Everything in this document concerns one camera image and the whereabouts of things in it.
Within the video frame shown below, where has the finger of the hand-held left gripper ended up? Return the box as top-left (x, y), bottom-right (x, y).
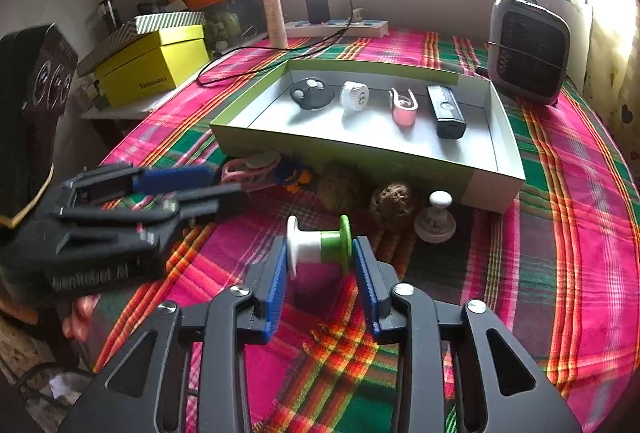
top-left (56, 186), bottom-right (251, 226)
top-left (62, 164), bottom-right (216, 205)

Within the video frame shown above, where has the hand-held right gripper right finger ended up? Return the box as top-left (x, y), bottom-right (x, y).
top-left (352, 238), bottom-right (583, 433)

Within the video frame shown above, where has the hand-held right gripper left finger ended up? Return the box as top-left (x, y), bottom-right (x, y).
top-left (60, 249), bottom-right (288, 433)

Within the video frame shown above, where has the green white spool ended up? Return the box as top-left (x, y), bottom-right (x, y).
top-left (286, 214), bottom-right (352, 276)

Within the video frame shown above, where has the pink clip with grey pad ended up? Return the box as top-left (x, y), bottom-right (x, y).
top-left (220, 152), bottom-right (282, 189)

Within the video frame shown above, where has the blue orange knitted toy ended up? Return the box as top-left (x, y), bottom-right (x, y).
top-left (274, 158), bottom-right (313, 194)

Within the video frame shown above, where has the brown walnut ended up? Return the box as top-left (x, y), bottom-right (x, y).
top-left (370, 183), bottom-right (416, 230)

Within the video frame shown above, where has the white knob stamp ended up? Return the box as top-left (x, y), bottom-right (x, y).
top-left (414, 190), bottom-right (457, 244)

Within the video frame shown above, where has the black disc with metal buttons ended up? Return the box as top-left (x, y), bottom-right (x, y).
top-left (290, 78), bottom-right (336, 112)

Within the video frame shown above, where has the white green cardboard box tray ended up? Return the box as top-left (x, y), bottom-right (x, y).
top-left (209, 58), bottom-right (527, 214)

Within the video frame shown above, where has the white round jar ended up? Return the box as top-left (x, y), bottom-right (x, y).
top-left (340, 82), bottom-right (370, 112)

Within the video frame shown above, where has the black rectangular device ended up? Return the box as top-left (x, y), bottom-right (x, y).
top-left (426, 84), bottom-right (467, 140)

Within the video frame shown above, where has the person's left hand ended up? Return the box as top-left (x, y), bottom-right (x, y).
top-left (62, 294), bottom-right (99, 339)

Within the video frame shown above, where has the yellow box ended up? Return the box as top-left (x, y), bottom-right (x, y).
top-left (94, 24), bottom-right (211, 109)

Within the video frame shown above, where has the grey chevron box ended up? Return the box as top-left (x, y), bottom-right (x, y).
top-left (75, 22), bottom-right (138, 76)

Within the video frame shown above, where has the dark printed box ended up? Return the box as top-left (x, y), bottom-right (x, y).
top-left (0, 23), bottom-right (79, 214)

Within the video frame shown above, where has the green white striped box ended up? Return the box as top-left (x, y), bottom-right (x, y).
top-left (134, 10), bottom-right (207, 34)

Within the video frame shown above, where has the clear plastic storage box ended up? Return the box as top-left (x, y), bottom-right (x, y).
top-left (200, 0), bottom-right (266, 49)

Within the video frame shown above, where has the dark bottle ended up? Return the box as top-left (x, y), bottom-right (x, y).
top-left (97, 0), bottom-right (123, 34)

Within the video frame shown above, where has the pink green plaid blanket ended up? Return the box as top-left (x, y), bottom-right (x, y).
top-left (92, 26), bottom-right (640, 433)

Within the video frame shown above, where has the cream tube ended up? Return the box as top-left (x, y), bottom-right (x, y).
top-left (261, 0), bottom-right (289, 49)

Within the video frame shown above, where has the black charger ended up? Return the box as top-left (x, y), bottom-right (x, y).
top-left (306, 0), bottom-right (331, 25)

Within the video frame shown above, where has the white blue power strip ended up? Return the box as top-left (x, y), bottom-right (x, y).
top-left (285, 18), bottom-right (390, 39)

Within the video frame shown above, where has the grey black fan heater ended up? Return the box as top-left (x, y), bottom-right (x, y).
top-left (487, 0), bottom-right (572, 106)

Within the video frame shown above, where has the cream heart print curtain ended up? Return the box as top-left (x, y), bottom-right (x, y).
top-left (585, 8), bottom-right (640, 124)

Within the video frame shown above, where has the yellow cord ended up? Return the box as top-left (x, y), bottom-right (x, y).
top-left (0, 163), bottom-right (56, 230)

